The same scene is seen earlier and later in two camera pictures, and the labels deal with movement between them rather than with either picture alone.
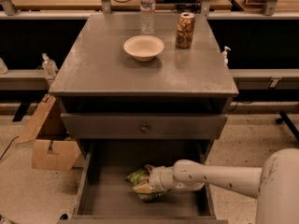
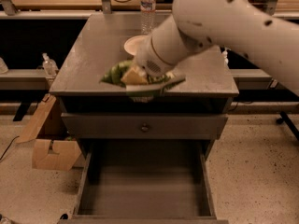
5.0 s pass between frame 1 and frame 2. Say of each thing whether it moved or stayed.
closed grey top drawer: stayed
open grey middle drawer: stayed
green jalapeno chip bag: moved
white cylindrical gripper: moved
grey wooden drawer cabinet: stayed
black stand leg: stayed
